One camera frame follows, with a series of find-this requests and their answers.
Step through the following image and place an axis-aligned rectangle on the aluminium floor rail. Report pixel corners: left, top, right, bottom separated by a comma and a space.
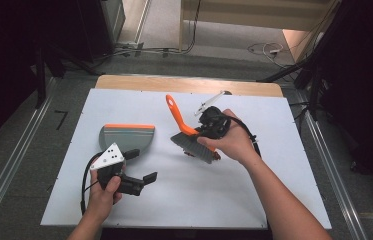
0, 76, 58, 240
293, 89, 372, 240

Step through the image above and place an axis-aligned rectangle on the bundle of grey floor cables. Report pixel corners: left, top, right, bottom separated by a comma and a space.
102, 0, 203, 63

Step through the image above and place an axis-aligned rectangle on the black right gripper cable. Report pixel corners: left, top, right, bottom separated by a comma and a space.
228, 114, 263, 158

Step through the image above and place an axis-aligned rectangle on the person's right hand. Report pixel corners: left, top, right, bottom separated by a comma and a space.
196, 108, 259, 168

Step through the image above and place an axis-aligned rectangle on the light wooden furniture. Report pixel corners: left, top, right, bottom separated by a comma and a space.
178, 0, 342, 52

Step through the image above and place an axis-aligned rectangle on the orange brush with grey bristles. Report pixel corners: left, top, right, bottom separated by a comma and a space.
165, 94, 222, 165

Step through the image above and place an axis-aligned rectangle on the person's left hand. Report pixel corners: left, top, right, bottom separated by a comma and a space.
87, 176, 124, 220

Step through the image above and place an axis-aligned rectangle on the grey dustpan with orange edge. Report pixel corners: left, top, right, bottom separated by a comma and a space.
98, 123, 156, 157

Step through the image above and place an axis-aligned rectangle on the black stand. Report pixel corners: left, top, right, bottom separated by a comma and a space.
33, 43, 103, 109
256, 0, 352, 121

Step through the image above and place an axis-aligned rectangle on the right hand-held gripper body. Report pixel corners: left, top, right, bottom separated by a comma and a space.
193, 90, 233, 140

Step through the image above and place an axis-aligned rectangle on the white board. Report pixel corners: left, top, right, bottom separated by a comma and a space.
40, 87, 333, 230

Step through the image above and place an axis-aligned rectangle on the wooden table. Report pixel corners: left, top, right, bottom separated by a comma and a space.
94, 74, 284, 98

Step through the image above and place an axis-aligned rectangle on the white floor cable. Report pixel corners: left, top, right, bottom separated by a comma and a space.
247, 41, 286, 60

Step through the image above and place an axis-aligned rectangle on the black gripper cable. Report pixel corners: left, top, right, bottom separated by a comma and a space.
80, 151, 104, 216
228, 114, 263, 158

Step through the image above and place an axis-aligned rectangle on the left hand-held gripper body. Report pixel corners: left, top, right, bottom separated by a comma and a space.
89, 142, 145, 197

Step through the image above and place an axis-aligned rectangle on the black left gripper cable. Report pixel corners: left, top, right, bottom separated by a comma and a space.
80, 151, 104, 216

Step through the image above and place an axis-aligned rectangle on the dark cabinet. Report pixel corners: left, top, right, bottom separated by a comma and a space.
76, 0, 127, 65

